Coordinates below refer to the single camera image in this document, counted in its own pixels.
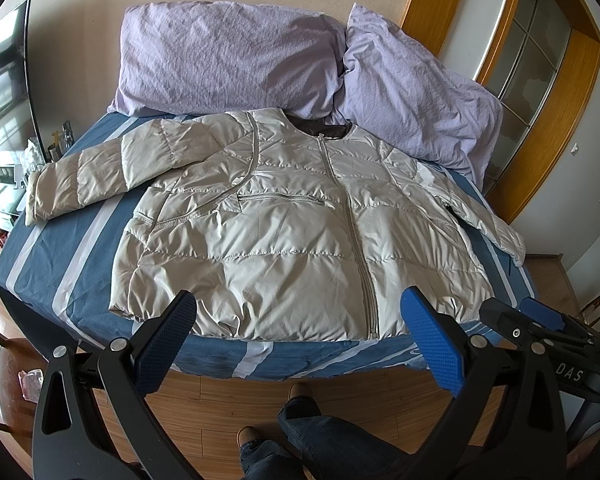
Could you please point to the beige puffer jacket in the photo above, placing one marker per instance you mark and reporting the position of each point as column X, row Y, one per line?
column 279, row 235

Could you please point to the left brown shoe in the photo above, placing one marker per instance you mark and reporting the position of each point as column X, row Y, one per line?
column 248, row 439

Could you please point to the wooden framed glass door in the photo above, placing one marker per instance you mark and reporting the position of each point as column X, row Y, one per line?
column 540, row 58

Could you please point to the right brown shoe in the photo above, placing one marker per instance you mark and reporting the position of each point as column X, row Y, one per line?
column 300, row 389

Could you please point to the black television screen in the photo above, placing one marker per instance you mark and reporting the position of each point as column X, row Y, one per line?
column 21, row 143

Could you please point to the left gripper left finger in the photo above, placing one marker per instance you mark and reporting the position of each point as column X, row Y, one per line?
column 70, row 438

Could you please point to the wooden chair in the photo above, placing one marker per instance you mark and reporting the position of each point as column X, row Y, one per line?
column 16, row 413

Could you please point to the left lavender pillow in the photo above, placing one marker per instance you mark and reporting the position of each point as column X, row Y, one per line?
column 210, row 57

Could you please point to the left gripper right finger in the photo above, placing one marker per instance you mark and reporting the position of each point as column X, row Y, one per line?
column 505, row 415

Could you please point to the person legs in jeans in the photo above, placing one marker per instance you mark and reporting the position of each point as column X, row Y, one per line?
column 325, row 447

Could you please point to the brown shoe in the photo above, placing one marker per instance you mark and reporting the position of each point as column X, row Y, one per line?
column 248, row 439
column 300, row 389

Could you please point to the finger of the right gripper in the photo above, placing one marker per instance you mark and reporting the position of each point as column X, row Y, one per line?
column 540, row 313

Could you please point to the lavender pillow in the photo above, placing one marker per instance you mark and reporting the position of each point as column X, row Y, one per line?
column 398, row 90
column 210, row 57

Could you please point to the right lavender pillow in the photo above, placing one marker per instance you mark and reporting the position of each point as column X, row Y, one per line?
column 398, row 90

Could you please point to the crumpled plastic wrapper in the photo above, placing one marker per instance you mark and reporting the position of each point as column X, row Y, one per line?
column 31, row 383

